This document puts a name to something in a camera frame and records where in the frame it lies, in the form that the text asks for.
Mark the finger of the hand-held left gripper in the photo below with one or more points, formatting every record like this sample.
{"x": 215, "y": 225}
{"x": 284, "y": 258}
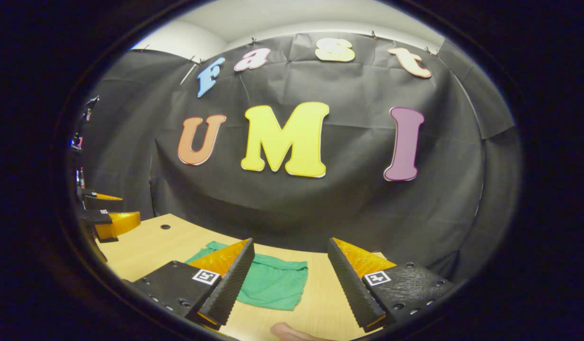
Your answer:
{"x": 102, "y": 203}
{"x": 117, "y": 225}

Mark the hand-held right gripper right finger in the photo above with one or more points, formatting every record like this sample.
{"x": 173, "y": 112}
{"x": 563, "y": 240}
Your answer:
{"x": 349, "y": 284}

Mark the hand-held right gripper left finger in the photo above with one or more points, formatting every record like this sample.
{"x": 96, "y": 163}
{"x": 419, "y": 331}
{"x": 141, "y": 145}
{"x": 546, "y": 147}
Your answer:
{"x": 235, "y": 279}

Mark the green T-shirt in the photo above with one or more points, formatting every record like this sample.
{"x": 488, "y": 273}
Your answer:
{"x": 273, "y": 284}

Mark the red drink bottle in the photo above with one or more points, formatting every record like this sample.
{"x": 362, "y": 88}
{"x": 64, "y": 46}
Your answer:
{"x": 82, "y": 179}

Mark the black backdrop cloth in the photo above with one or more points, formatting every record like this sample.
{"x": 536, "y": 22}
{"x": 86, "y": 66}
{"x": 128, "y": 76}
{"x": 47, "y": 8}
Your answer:
{"x": 320, "y": 208}

